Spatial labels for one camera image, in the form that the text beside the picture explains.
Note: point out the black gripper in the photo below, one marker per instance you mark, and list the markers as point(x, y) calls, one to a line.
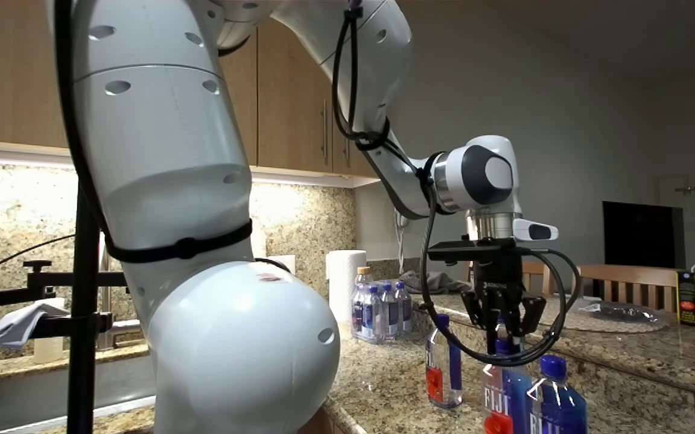
point(499, 273)

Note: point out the Fiji water bottle blue cap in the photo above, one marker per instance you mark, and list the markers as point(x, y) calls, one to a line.
point(507, 393)
point(560, 405)
point(447, 376)

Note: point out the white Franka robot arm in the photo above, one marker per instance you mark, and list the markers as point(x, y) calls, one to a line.
point(162, 120)

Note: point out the wrapped pack of water bottles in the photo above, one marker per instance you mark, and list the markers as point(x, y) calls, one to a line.
point(384, 314)

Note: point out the wooden dining chair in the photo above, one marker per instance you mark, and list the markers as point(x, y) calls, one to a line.
point(541, 273)
point(628, 275)

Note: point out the grey cloth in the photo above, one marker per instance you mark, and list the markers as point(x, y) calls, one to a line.
point(446, 282)

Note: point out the round woven placemat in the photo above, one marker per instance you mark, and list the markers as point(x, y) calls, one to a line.
point(615, 318)

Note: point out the dark window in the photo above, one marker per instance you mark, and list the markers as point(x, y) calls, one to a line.
point(642, 232)

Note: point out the white paper towel roll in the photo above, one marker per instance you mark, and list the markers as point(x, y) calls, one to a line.
point(344, 281)

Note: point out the black orange juice carton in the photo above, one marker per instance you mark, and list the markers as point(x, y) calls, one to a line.
point(688, 301)

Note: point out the black tripod pole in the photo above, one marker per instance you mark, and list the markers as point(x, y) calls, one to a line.
point(84, 361)

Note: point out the stainless steel sink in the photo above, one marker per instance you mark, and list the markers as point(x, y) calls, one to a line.
point(34, 399)

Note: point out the white crumpled cloth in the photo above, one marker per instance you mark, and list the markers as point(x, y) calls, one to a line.
point(22, 323)

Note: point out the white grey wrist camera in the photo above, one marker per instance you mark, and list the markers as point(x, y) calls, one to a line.
point(538, 232)

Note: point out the white wall outlet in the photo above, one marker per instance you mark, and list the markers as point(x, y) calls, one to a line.
point(283, 264)

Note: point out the wooden wall cabinets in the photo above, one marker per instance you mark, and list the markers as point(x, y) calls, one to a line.
point(301, 97)

